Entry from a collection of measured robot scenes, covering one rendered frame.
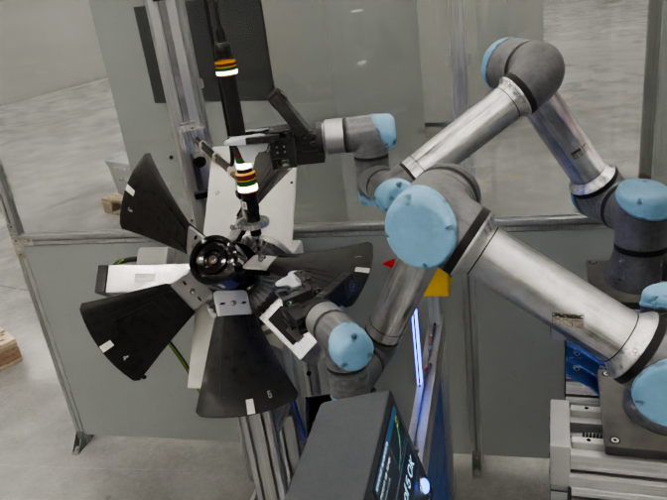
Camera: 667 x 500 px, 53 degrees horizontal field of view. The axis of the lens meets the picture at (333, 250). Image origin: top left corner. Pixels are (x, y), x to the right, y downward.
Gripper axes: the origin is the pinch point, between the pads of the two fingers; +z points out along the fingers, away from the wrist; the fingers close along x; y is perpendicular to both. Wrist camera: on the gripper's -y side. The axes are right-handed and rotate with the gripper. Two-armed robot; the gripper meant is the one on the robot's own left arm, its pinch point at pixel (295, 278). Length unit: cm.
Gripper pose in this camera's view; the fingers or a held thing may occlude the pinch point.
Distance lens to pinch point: 147.7
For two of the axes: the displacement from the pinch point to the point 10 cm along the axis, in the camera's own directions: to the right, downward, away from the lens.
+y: -8.9, 3.6, -2.9
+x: 2.2, 8.8, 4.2
